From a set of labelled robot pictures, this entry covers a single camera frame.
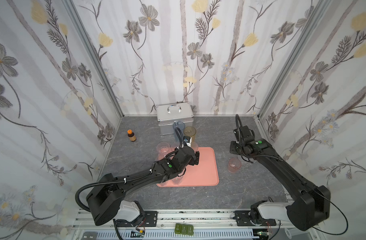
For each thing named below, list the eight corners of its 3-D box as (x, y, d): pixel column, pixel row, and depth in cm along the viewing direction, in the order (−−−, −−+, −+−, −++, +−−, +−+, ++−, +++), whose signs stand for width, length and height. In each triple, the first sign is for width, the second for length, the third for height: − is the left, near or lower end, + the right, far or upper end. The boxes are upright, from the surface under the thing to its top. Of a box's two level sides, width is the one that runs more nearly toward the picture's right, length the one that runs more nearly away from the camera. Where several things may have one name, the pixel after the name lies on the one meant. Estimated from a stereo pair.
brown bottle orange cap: (130, 141, 107) (126, 133, 99) (131, 137, 109) (127, 129, 101) (135, 141, 107) (132, 133, 99) (136, 137, 109) (133, 129, 101)
